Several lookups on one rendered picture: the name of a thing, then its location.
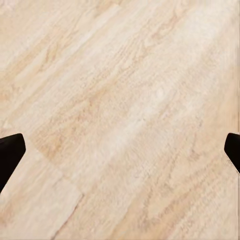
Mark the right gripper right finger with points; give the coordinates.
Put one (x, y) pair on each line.
(232, 149)

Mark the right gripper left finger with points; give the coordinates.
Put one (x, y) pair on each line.
(12, 149)

